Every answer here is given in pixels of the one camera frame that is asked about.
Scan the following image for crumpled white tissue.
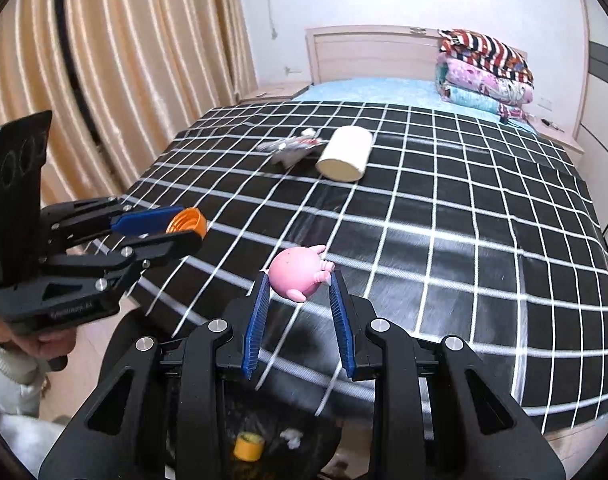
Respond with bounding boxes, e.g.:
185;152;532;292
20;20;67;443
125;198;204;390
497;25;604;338
279;427;305;450

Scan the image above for orange bottle cap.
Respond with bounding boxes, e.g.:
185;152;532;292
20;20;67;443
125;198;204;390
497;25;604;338
165;209;209;237

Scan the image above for pink toy figure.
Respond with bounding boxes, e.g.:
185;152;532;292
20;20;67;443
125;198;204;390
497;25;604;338
268;244;335;304

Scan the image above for light wooden bed frame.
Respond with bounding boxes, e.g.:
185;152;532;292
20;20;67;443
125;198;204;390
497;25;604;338
304;24;608;478

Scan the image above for crumpled silver wrapper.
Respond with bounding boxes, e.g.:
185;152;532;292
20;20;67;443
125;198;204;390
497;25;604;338
255;129;330;168

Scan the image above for beige pleated curtain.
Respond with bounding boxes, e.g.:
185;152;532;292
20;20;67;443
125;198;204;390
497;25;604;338
0;0;260;211

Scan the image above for teal folded blanket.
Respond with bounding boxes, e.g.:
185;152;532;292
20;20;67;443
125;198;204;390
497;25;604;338
441;82;531;122

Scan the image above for white wardrobe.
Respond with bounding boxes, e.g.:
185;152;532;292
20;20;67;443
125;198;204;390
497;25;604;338
574;35;608;241

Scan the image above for black white checked blanket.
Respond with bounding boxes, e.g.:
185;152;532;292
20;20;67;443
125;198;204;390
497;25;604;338
91;100;608;421

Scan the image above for person's left hand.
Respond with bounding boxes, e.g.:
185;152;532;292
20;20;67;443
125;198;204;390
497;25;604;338
0;316;81;374

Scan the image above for person's grey clothing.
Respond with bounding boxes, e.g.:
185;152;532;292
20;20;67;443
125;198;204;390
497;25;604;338
0;410;72;471

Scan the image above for trash bin with black bag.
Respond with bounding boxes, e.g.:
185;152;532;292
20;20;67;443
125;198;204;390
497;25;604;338
101;305;385;480

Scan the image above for white paper roll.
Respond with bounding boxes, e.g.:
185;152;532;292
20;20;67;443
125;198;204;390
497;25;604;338
316;126;374;183

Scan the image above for person's left forearm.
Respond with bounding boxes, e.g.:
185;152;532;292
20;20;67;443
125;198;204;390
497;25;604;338
0;332;46;418

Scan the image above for yellow tape roll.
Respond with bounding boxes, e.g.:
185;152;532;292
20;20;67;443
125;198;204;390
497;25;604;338
233;432;265;462

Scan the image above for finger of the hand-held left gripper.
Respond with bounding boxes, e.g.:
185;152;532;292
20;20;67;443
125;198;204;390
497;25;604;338
0;231;205;335
40;198;186;250

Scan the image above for light wooden nightstand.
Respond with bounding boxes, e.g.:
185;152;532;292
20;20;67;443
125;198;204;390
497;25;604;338
526;110;585;157
239;81;311;107

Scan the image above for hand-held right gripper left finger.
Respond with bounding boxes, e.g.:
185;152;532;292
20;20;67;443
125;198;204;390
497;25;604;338
39;271;272;480

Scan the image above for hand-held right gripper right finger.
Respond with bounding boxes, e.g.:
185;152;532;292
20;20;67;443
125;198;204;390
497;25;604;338
328;270;568;480

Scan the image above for pink floral folded blanket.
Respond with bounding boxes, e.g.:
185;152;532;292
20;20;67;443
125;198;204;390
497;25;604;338
434;55;536;105

